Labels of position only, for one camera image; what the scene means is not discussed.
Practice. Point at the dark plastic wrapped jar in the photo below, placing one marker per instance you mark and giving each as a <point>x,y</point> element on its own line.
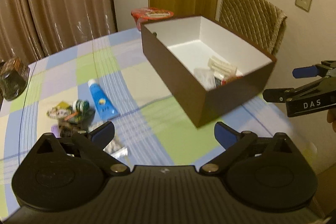
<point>13,79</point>

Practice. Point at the green yellow packet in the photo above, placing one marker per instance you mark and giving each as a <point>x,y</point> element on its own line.
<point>84,115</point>

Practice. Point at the small green jar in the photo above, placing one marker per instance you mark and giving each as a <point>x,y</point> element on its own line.
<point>80,105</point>

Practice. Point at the wall socket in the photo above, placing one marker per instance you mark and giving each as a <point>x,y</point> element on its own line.
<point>303,0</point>

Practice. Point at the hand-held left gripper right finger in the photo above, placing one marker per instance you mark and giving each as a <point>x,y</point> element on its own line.
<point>225,134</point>

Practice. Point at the person's right hand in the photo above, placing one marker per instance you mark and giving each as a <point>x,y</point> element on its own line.
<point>332,117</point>

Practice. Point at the purple tube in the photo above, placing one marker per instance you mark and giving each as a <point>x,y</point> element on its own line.
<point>55,130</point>

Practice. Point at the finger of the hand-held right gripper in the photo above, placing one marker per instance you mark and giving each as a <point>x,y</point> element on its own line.
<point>304,72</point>
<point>278,95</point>

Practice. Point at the plaid cloth covered desktop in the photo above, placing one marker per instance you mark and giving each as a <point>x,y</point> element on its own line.
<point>157,134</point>

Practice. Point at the red snack packet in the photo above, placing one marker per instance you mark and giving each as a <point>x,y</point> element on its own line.
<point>230,79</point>

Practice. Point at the blue tube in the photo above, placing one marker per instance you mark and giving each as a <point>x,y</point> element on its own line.
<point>102,100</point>

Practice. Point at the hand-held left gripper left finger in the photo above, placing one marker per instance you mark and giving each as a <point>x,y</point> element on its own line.
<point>103,132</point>

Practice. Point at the brown storage box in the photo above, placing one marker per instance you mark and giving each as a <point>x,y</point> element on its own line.
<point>178,71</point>

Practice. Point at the red instant noodle bowl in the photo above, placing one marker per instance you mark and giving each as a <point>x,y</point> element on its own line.
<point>152,14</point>

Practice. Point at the chair with quilted cover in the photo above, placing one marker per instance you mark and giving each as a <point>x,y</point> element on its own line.
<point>249,19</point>

